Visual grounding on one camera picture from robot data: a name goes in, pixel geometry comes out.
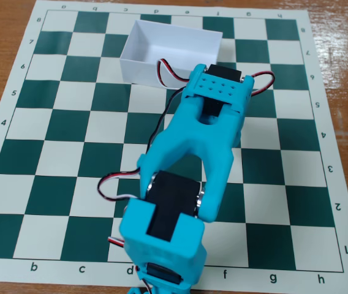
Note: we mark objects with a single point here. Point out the white open cardboard box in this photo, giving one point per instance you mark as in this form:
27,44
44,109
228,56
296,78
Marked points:
168,39

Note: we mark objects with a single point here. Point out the green and cream chessboard mat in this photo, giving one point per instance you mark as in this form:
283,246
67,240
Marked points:
70,128

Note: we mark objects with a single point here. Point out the turquoise robot arm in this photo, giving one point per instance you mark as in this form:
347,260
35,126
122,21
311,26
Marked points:
192,144

